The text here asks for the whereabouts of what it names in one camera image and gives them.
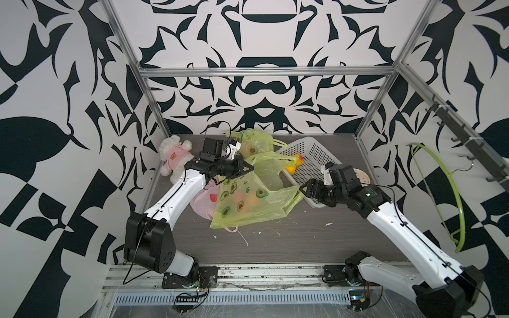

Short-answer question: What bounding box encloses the pink apple print plastic bag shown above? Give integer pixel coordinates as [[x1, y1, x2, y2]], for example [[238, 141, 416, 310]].
[[190, 178, 238, 233]]

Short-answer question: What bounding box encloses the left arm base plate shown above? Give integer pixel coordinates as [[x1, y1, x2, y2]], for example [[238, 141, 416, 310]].
[[162, 265, 219, 290]]

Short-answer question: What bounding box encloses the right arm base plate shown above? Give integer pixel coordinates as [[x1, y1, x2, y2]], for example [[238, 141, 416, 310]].
[[322, 264, 363, 287]]

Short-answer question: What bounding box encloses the black wall hook rail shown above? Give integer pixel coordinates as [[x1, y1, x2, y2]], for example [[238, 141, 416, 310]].
[[425, 95, 509, 184]]

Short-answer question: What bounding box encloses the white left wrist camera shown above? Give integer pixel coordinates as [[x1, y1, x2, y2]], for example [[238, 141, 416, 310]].
[[225, 140, 242, 160]]

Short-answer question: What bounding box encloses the yellow fruit upper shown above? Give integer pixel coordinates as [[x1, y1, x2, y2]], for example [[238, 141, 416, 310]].
[[294, 154, 304, 167]]

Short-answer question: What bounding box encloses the green hoop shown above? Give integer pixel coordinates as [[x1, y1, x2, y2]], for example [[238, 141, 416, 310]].
[[407, 143, 467, 254]]

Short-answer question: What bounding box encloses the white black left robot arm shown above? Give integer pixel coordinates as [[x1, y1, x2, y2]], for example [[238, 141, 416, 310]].
[[124, 138, 254, 280]]

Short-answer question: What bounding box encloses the green circuit board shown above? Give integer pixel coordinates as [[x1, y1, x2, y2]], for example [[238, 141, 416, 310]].
[[349, 290, 371, 312]]

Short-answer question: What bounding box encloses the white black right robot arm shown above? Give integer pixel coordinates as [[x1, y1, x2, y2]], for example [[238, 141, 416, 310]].
[[300, 163, 484, 317]]

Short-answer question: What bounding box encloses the white plush bear pink shirt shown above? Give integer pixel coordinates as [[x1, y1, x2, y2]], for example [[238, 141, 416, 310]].
[[158, 135, 194, 184]]

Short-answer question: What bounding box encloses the white perforated plastic basket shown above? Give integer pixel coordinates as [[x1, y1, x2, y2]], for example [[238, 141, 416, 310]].
[[277, 136, 341, 187]]

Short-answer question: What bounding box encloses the beige round perforated disc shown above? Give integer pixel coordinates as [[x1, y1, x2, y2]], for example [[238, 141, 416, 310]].
[[354, 168, 371, 186]]

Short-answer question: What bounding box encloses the red peach basket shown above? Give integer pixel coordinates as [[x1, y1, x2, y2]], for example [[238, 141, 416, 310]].
[[231, 191, 246, 205]]

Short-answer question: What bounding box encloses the green avocado print plastic bag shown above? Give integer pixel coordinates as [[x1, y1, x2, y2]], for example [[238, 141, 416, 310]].
[[225, 129, 288, 158]]

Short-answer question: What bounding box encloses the red yellow peach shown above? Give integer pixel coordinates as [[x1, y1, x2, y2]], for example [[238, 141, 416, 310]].
[[246, 196, 265, 212]]

